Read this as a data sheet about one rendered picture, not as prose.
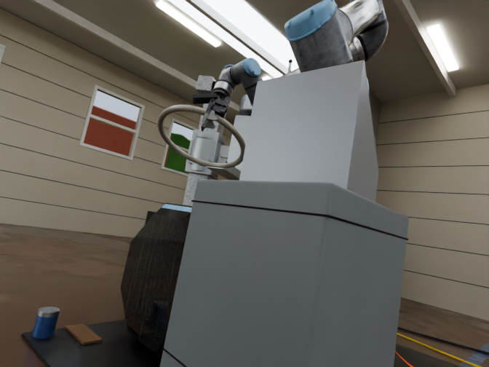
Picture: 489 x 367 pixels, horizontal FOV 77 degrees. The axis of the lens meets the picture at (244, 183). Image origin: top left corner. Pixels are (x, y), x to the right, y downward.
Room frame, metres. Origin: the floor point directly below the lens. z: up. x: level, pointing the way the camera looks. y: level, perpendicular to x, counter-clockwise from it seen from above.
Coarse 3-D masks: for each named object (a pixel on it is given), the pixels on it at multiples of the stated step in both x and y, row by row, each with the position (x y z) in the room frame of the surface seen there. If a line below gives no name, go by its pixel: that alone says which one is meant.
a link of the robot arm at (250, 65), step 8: (240, 64) 1.32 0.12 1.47; (248, 64) 1.29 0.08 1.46; (256, 64) 1.32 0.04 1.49; (232, 72) 1.36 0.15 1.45; (240, 72) 1.33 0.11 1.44; (248, 72) 1.31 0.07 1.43; (256, 72) 1.32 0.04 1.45; (240, 80) 1.37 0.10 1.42; (248, 80) 1.34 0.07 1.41; (256, 80) 1.34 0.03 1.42
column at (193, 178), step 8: (208, 104) 2.81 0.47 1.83; (200, 120) 2.81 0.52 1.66; (208, 120) 2.80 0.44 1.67; (200, 128) 2.81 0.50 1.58; (208, 128) 2.80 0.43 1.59; (216, 128) 2.78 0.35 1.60; (192, 176) 2.81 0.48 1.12; (200, 176) 2.79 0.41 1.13; (208, 176) 2.78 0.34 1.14; (192, 184) 2.80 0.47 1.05; (192, 192) 2.80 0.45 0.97; (184, 200) 2.81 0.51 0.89
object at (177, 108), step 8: (168, 112) 1.42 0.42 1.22; (200, 112) 1.35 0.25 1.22; (160, 120) 1.50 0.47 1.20; (216, 120) 1.36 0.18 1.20; (224, 120) 1.37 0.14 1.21; (160, 128) 1.57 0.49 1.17; (232, 128) 1.39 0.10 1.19; (240, 136) 1.44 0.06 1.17; (168, 144) 1.69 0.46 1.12; (240, 144) 1.48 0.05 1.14; (184, 152) 1.75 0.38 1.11; (192, 160) 1.77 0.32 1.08; (200, 160) 1.78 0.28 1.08; (240, 160) 1.61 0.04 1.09
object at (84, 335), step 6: (78, 324) 1.90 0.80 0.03; (66, 330) 1.82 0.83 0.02; (72, 330) 1.80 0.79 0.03; (78, 330) 1.82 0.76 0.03; (84, 330) 1.83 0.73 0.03; (90, 330) 1.85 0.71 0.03; (78, 336) 1.74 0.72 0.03; (84, 336) 1.75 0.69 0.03; (90, 336) 1.76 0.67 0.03; (96, 336) 1.78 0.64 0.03; (84, 342) 1.69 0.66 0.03; (90, 342) 1.71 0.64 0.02; (96, 342) 1.74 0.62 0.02
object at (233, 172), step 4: (208, 160) 1.78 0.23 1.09; (208, 168) 1.81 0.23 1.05; (212, 168) 1.79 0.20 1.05; (216, 168) 1.77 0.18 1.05; (220, 168) 1.75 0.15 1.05; (224, 168) 1.74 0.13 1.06; (228, 168) 1.79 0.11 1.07; (232, 168) 1.84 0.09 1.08; (236, 168) 1.90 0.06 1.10; (216, 172) 1.89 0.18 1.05; (220, 172) 1.86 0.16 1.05; (224, 172) 1.84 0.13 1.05; (228, 172) 1.81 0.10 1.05; (232, 172) 1.85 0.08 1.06; (236, 172) 1.91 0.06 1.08; (240, 172) 1.96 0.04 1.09; (224, 176) 2.00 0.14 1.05; (228, 176) 1.97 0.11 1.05; (232, 176) 1.95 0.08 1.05; (236, 176) 1.92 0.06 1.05; (236, 180) 2.06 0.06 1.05
